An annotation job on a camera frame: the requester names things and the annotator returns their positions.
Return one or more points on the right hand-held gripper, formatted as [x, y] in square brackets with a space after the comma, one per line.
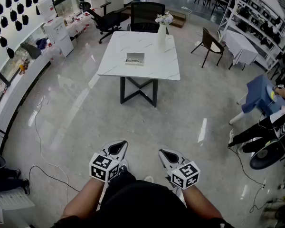
[185, 174]

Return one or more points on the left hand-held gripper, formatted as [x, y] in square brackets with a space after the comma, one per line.
[102, 167]

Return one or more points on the person's left forearm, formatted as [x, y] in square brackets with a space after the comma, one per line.
[80, 198]

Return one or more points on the person's right forearm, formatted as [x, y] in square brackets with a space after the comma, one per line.
[199, 203]

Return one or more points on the black table base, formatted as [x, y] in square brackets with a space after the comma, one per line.
[122, 89]

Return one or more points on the black round base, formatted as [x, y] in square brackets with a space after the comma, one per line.
[263, 157]

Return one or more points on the blue cloth-covered table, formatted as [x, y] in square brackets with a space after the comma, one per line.
[259, 91]

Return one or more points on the white low cabinet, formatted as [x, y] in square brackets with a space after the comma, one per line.
[12, 205]

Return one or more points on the white vase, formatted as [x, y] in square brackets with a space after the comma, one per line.
[161, 34]

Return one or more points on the brown chair with cushion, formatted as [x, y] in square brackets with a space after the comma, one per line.
[207, 38]

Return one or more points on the white water dispenser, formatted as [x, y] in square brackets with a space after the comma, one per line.
[59, 35]

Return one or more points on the black folded bag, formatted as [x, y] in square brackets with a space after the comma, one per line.
[32, 51]

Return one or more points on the blue cloth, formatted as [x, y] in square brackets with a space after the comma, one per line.
[41, 43]

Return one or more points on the black office chair with headrest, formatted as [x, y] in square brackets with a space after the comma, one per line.
[104, 20]

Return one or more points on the white cloth-covered table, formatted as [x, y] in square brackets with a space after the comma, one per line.
[240, 46]

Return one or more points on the black mesh office chair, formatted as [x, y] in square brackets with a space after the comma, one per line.
[145, 15]

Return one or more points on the pale blue flower bouquet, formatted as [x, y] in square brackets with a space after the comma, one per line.
[165, 19]

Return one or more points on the clear water dispenser bottle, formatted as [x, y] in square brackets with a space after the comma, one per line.
[46, 8]

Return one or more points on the white shelving rack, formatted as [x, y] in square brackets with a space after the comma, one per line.
[263, 27]

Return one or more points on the group of black hanging shells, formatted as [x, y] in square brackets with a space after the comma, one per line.
[13, 14]

